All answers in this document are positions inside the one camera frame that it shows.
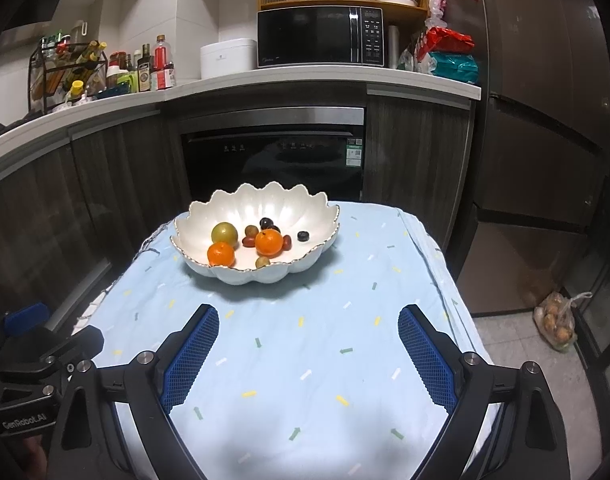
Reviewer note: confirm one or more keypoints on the dark oil bottle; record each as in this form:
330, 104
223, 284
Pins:
144, 72

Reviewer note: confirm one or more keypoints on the dark grey refrigerator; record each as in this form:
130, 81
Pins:
540, 135

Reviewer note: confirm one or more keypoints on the white pan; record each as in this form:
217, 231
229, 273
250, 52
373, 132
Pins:
396, 0

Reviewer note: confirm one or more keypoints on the green apple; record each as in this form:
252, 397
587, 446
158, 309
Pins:
225, 234

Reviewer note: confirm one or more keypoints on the clear plastic bag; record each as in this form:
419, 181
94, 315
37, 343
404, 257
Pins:
412, 57

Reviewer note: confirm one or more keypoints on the white scalloped ceramic bowl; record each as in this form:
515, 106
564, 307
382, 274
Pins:
305, 220

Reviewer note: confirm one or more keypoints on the black microwave oven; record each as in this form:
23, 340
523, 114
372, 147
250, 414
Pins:
310, 37

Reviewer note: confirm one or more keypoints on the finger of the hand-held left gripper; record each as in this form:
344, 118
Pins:
80, 342
27, 317

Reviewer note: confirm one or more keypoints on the orange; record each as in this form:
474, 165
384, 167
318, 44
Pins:
221, 255
269, 243

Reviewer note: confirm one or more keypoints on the teal plastic bag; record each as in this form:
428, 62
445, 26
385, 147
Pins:
455, 67

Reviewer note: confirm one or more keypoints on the dark wood base cabinet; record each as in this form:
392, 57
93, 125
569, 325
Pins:
410, 150

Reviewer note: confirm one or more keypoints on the red snack bag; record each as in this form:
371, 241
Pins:
447, 40

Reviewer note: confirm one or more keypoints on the built-in black oven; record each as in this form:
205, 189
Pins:
270, 160

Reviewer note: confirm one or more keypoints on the white rice cooker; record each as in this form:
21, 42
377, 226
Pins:
228, 59

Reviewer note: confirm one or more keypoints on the steel cylinder flask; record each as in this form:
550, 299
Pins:
393, 47

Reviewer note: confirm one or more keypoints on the brown longan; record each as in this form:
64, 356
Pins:
251, 231
262, 262

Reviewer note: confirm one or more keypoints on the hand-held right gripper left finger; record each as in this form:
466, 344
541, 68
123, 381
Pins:
192, 360

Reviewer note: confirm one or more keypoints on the bag of fruit on floor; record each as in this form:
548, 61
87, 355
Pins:
557, 322

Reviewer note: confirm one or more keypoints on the light blue patterned tablecloth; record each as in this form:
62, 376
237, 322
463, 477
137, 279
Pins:
305, 360

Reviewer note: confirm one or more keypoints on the red liquid bottle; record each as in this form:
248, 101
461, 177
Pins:
164, 65

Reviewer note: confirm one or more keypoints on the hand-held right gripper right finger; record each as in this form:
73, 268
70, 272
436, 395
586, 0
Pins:
425, 360

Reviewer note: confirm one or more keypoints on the yellow cap bottle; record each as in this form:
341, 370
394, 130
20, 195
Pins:
77, 92

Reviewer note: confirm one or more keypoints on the white kitchen countertop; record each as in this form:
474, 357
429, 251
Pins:
285, 75

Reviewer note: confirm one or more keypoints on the red lid jar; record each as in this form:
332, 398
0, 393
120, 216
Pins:
117, 62

